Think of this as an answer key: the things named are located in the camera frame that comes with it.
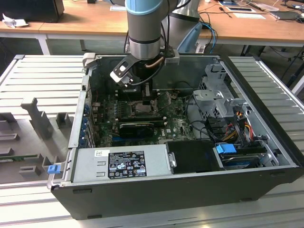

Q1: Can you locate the blue cable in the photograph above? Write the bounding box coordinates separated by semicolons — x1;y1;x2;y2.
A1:
201;22;219;53

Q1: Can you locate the grey plastic case latch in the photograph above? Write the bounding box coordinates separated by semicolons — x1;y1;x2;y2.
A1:
82;52;97;71

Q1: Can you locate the wooden desk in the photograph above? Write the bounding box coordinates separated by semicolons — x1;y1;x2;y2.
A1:
0;0;304;57

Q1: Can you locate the pale blue teach pendant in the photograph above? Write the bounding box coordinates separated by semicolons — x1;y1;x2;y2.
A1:
177;22;203;54

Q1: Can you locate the black camera cable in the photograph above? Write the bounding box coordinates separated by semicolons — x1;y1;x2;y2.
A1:
130;78;152;86

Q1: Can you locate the black box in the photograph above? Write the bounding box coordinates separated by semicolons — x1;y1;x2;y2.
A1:
0;0;65;24

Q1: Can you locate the black graphics card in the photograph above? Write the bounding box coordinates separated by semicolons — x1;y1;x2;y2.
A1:
118;122;155;139

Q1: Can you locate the grey parts rack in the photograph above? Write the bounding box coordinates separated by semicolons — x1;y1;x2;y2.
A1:
0;96;79;185

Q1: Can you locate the metal socket cover frame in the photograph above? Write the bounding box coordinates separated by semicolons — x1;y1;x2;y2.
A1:
157;91;175;107

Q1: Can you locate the crumpled white paper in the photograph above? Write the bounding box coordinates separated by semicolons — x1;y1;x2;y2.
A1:
1;13;29;29

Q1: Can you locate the white framed tablet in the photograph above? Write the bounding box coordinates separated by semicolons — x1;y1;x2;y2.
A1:
225;6;257;13

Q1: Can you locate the black PC case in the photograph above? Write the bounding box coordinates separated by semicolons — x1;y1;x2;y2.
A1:
47;52;304;221

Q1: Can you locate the white paper sheet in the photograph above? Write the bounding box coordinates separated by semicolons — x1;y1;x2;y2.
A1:
233;12;267;20

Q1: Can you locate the coloured power wire bundle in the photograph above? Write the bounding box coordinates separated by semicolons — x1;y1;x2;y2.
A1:
223;111;253;143

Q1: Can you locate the white camera on black bracket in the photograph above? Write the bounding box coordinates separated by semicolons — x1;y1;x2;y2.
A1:
109;55;134;88

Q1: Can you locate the blue plastic latch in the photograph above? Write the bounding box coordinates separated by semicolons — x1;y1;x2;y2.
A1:
47;164;60;176

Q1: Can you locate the brown sleeved cable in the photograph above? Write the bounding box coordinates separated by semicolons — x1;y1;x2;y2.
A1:
144;57;165;70

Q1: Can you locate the grey laptop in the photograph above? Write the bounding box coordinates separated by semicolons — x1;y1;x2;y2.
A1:
270;10;303;21

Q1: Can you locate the green RAM stick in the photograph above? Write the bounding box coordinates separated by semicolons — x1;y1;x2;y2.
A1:
0;153;40;162

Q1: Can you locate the hard disk with blue carrier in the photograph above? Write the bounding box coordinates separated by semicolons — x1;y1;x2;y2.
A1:
215;143;268;171

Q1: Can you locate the silver power supply unit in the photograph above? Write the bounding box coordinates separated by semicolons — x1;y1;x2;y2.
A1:
70;143;178;183

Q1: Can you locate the silver topped CPU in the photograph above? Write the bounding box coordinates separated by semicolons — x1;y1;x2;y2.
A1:
132;101;155;114

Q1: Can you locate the green motherboard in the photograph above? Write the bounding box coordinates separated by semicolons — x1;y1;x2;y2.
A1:
91;89;199;147

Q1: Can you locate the CPU socket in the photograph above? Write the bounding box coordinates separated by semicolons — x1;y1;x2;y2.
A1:
129;99;160;117

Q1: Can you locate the small grey wrist camera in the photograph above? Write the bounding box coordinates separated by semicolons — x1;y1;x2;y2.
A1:
163;49;181;66

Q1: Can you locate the silver metal drive cage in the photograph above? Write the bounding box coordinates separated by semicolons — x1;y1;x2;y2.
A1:
191;63;254;124

